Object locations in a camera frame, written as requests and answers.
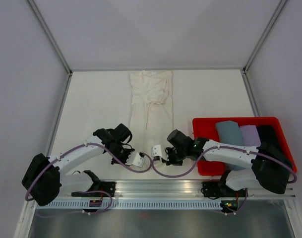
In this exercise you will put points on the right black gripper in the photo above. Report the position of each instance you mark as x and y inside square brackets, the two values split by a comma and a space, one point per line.
[167, 159]

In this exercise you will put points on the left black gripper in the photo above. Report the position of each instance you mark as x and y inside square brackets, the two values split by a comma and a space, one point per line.
[128, 151]

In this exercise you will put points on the white t shirt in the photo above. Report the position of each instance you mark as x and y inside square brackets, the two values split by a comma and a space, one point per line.
[151, 118]

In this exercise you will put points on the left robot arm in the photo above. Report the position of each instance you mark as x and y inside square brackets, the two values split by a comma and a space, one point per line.
[48, 176]

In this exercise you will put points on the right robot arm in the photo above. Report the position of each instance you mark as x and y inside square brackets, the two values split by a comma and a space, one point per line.
[254, 166]

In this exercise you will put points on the red plastic bin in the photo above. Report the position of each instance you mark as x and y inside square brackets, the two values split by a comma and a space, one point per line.
[205, 127]

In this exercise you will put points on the grey-blue rolled t shirt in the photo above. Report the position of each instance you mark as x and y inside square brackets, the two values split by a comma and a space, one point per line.
[229, 133]

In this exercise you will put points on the lilac rolled t shirt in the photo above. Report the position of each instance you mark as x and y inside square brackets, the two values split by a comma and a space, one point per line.
[250, 135]

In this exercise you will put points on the black rolled t shirt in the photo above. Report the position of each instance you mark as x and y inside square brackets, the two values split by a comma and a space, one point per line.
[267, 135]

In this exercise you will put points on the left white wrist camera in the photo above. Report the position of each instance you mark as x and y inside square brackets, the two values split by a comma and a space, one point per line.
[135, 159]

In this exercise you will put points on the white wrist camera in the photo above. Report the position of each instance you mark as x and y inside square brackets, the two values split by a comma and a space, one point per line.
[135, 159]
[157, 153]

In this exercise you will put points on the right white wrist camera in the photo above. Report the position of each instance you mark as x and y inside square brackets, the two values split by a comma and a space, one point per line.
[157, 153]

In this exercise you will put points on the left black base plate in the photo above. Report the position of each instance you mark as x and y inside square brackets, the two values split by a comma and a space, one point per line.
[98, 189]

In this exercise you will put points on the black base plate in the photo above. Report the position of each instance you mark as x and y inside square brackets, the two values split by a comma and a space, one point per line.
[215, 189]
[98, 189]

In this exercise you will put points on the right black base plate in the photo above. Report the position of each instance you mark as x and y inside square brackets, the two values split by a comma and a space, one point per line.
[215, 189]

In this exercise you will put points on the white slotted cable duct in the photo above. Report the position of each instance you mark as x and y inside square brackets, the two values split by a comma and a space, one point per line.
[134, 204]

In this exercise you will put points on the right aluminium frame post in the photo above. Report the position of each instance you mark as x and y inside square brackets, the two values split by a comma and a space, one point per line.
[279, 8]

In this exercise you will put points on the aluminium frame post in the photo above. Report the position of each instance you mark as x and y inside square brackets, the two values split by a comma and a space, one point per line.
[45, 28]
[279, 8]

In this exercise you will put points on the left aluminium frame post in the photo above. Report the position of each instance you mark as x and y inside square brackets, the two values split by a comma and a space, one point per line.
[45, 28]

